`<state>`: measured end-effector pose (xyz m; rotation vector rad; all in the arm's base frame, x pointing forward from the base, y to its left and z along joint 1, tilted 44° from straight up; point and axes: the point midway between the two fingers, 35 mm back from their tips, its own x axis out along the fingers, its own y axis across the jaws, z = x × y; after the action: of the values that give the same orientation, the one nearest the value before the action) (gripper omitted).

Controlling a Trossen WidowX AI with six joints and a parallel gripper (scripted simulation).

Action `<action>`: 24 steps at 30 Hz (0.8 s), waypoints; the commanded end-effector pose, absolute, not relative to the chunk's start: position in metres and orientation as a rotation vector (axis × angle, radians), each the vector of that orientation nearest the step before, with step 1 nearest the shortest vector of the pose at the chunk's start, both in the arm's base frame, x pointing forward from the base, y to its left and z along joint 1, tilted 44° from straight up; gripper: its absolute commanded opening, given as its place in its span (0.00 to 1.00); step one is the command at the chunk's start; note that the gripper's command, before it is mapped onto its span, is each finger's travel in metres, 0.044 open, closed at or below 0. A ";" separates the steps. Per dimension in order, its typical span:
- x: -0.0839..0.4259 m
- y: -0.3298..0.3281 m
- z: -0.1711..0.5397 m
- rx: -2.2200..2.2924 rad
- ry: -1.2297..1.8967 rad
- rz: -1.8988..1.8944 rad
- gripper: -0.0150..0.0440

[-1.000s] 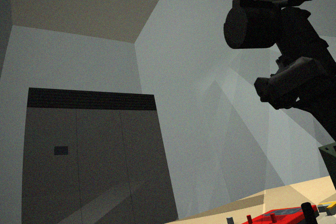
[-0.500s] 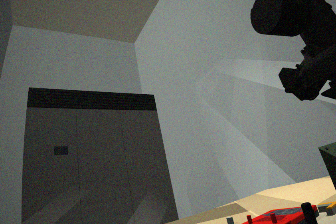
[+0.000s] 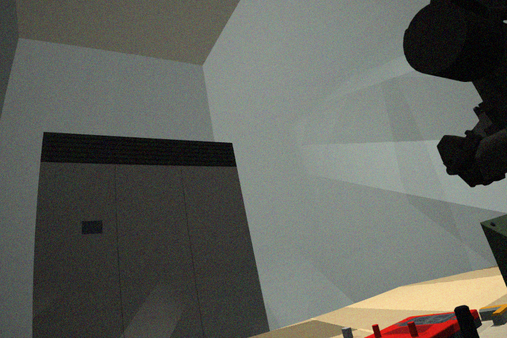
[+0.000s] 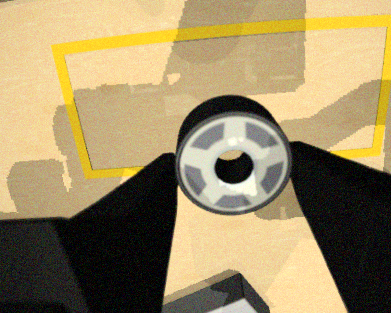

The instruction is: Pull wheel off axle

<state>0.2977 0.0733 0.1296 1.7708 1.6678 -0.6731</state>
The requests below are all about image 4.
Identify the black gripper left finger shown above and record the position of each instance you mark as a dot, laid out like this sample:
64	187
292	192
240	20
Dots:
111	257

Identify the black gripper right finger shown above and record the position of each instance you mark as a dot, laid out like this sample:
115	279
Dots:
347	206

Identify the black wheel with grey hub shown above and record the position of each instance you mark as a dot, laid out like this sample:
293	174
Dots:
232	187

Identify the yellow rectangular outline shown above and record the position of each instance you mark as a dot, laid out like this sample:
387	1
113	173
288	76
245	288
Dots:
59	50

